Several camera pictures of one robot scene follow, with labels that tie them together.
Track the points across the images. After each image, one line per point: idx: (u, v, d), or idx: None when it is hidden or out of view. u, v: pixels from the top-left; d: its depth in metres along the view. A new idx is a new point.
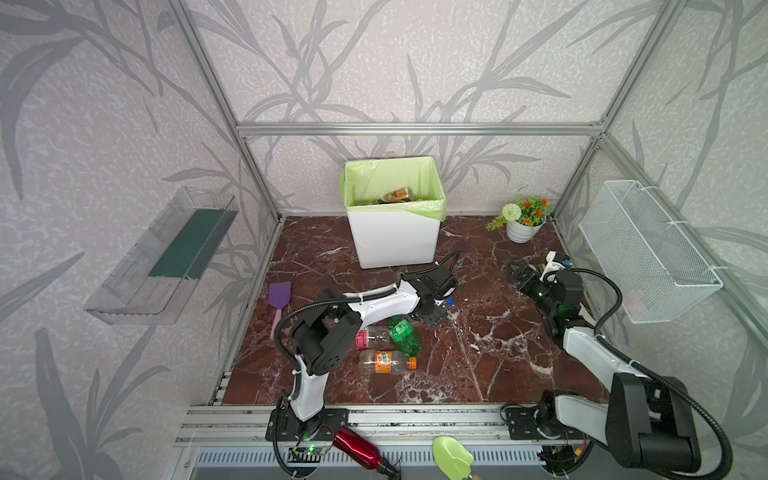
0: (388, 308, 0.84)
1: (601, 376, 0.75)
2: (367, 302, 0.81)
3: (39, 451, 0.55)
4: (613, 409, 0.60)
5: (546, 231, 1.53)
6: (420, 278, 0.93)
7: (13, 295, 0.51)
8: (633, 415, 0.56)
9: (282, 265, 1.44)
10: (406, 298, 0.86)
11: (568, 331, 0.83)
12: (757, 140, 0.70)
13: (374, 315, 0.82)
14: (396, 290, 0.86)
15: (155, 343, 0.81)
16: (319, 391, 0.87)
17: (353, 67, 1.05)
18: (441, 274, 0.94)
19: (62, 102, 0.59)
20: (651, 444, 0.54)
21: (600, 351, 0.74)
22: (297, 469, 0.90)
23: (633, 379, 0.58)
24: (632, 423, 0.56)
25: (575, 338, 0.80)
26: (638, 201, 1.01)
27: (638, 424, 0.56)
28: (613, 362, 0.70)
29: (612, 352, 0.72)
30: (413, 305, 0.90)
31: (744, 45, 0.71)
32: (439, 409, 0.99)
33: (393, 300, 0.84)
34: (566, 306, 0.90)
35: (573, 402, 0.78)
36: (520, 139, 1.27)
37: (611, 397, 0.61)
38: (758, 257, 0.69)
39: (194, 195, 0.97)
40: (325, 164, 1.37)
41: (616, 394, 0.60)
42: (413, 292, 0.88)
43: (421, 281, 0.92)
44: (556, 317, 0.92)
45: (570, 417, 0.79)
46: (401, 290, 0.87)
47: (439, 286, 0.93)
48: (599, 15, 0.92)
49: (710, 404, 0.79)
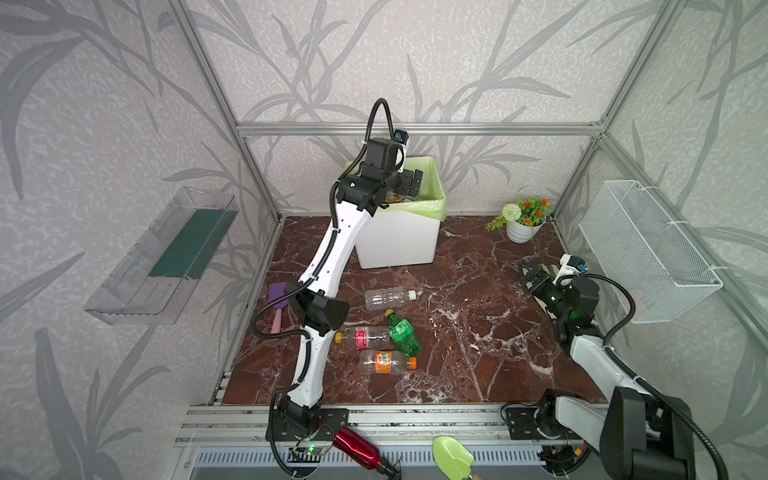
0: (342, 249, 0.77)
1: (602, 385, 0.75)
2: (321, 271, 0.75)
3: (39, 450, 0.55)
4: (610, 421, 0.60)
5: (546, 231, 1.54)
6: (356, 182, 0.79)
7: (13, 295, 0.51)
8: (629, 429, 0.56)
9: (282, 265, 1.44)
10: (353, 228, 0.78)
11: (578, 337, 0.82)
12: (757, 140, 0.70)
13: (338, 270, 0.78)
14: (338, 228, 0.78)
15: (155, 342, 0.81)
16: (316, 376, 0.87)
17: (353, 67, 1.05)
18: (375, 154, 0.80)
19: (62, 102, 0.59)
20: (645, 459, 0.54)
21: (605, 362, 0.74)
22: (297, 469, 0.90)
23: (633, 395, 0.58)
24: (627, 436, 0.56)
25: (583, 347, 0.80)
26: (638, 201, 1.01)
27: (632, 437, 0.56)
28: (618, 375, 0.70)
29: (617, 365, 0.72)
30: (367, 211, 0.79)
31: (744, 45, 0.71)
32: (439, 409, 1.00)
33: (342, 243, 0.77)
34: (580, 311, 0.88)
35: (572, 406, 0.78)
36: (520, 139, 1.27)
37: (610, 410, 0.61)
38: (758, 257, 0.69)
39: (194, 195, 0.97)
40: (325, 164, 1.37)
41: (615, 407, 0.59)
42: (352, 212, 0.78)
43: (357, 184, 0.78)
44: (566, 324, 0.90)
45: (566, 421, 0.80)
46: (342, 225, 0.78)
47: (380, 169, 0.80)
48: (599, 15, 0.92)
49: (710, 404, 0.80)
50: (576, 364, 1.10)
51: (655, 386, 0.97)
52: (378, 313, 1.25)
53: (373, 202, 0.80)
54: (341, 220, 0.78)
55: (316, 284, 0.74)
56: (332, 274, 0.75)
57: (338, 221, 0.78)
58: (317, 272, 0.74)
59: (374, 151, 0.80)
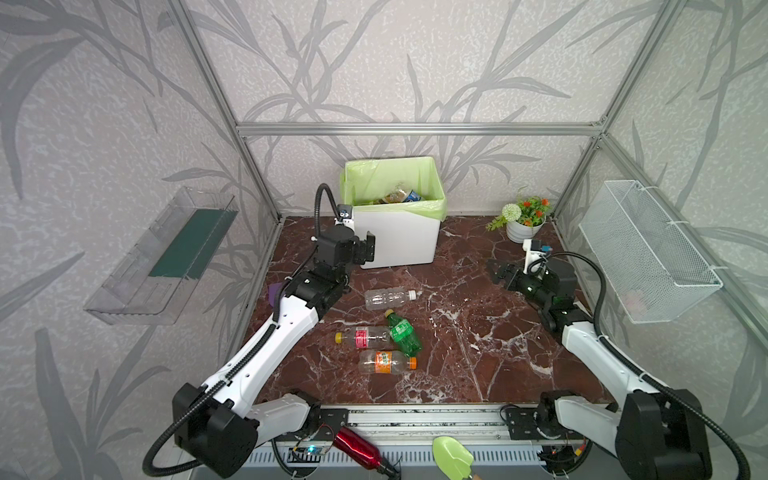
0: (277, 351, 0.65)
1: (605, 379, 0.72)
2: (237, 374, 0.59)
3: (40, 450, 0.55)
4: (625, 426, 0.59)
5: (546, 231, 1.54)
6: (310, 278, 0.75)
7: (13, 295, 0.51)
8: (648, 438, 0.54)
9: (282, 265, 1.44)
10: (295, 326, 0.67)
11: (575, 326, 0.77)
12: (757, 140, 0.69)
13: (261, 376, 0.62)
14: (278, 325, 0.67)
15: (155, 342, 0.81)
16: (290, 404, 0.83)
17: (352, 67, 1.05)
18: (326, 250, 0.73)
19: (62, 102, 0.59)
20: (667, 462, 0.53)
21: (607, 358, 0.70)
22: (297, 469, 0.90)
23: (645, 400, 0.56)
24: (649, 447, 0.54)
25: (578, 339, 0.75)
26: (638, 201, 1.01)
27: (653, 445, 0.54)
28: (623, 375, 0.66)
29: (620, 361, 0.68)
30: (315, 312, 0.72)
31: (744, 45, 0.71)
32: (439, 409, 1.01)
33: (277, 342, 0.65)
34: (563, 296, 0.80)
35: (575, 408, 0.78)
36: (520, 140, 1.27)
37: (623, 415, 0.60)
38: (758, 257, 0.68)
39: (194, 195, 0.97)
40: (325, 164, 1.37)
41: (629, 412, 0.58)
42: (295, 311, 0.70)
43: (311, 280, 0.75)
44: (552, 310, 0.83)
45: (570, 424, 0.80)
46: (283, 320, 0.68)
47: (332, 263, 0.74)
48: (599, 15, 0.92)
49: (710, 404, 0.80)
50: (576, 365, 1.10)
51: None
52: (378, 313, 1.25)
53: (324, 304, 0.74)
54: (284, 313, 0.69)
55: (225, 393, 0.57)
56: (252, 380, 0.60)
57: (280, 314, 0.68)
58: (231, 375, 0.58)
59: (325, 247, 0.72)
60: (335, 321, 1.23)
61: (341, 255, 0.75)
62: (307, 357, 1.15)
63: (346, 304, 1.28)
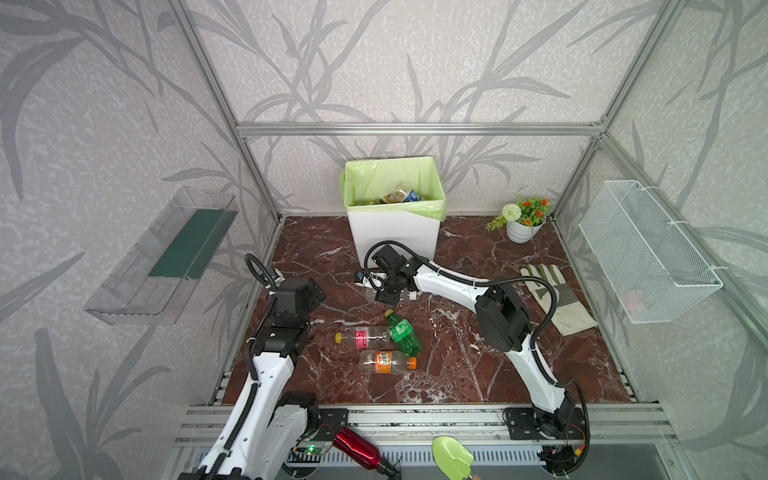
0: (266, 405, 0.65)
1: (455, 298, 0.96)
2: (235, 441, 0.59)
3: (39, 450, 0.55)
4: (485, 324, 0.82)
5: (546, 231, 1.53)
6: (275, 331, 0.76)
7: (13, 295, 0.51)
8: (499, 322, 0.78)
9: (282, 265, 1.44)
10: (276, 378, 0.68)
11: (417, 277, 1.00)
12: (757, 140, 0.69)
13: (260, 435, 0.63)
14: (260, 378, 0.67)
15: (155, 342, 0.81)
16: (286, 417, 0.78)
17: (353, 67, 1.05)
18: (287, 299, 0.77)
19: (62, 102, 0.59)
20: (512, 329, 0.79)
21: (450, 284, 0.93)
22: (297, 469, 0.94)
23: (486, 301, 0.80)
24: (500, 327, 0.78)
25: (427, 281, 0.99)
26: (638, 201, 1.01)
27: (502, 323, 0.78)
28: (466, 290, 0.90)
29: (458, 281, 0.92)
30: (290, 359, 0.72)
31: (744, 45, 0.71)
32: (439, 409, 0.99)
33: (264, 398, 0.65)
34: (393, 264, 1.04)
35: (531, 388, 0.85)
36: (520, 140, 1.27)
37: (481, 317, 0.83)
38: (758, 257, 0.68)
39: (194, 195, 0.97)
40: (325, 164, 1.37)
41: (482, 314, 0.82)
42: (273, 368, 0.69)
43: (277, 333, 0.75)
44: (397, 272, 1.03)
45: (553, 399, 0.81)
46: (263, 376, 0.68)
47: (295, 312, 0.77)
48: (599, 15, 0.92)
49: (710, 404, 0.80)
50: (576, 365, 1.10)
51: (654, 387, 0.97)
52: (378, 313, 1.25)
53: (296, 350, 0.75)
54: (262, 370, 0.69)
55: (230, 463, 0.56)
56: (252, 441, 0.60)
57: (258, 372, 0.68)
58: (229, 445, 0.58)
59: (285, 298, 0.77)
60: (335, 321, 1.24)
61: (299, 302, 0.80)
62: (307, 357, 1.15)
63: (347, 304, 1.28)
